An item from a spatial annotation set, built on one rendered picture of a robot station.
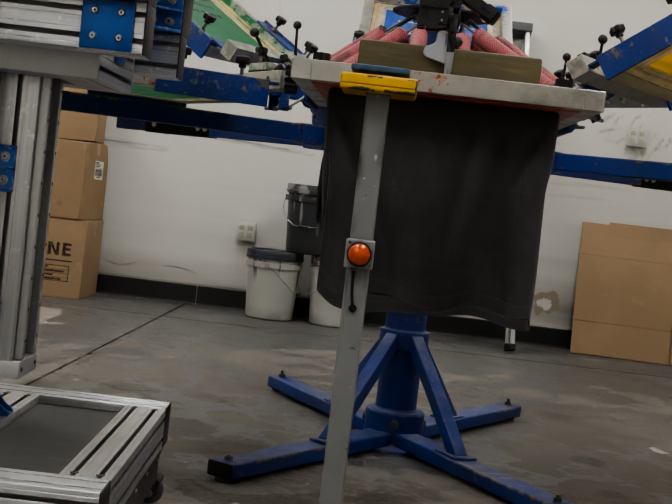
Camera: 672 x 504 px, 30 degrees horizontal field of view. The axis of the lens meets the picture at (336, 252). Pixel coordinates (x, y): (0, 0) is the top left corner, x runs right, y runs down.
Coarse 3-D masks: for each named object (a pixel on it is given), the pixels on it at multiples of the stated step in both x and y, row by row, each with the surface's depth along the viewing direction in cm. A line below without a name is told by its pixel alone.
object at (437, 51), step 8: (440, 32) 243; (440, 40) 242; (424, 48) 243; (432, 48) 242; (440, 48) 242; (432, 56) 242; (440, 56) 242; (448, 56) 242; (448, 64) 242; (448, 72) 243
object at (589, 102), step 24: (312, 72) 233; (336, 72) 233; (312, 96) 279; (456, 96) 234; (480, 96) 232; (504, 96) 232; (528, 96) 232; (552, 96) 231; (576, 96) 231; (600, 96) 231; (576, 120) 259
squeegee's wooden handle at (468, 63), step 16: (368, 48) 245; (384, 48) 244; (400, 48) 244; (416, 48) 244; (368, 64) 245; (384, 64) 245; (400, 64) 244; (416, 64) 244; (432, 64) 244; (464, 64) 244; (480, 64) 244; (496, 64) 244; (512, 64) 243; (528, 64) 243; (512, 80) 244; (528, 80) 243
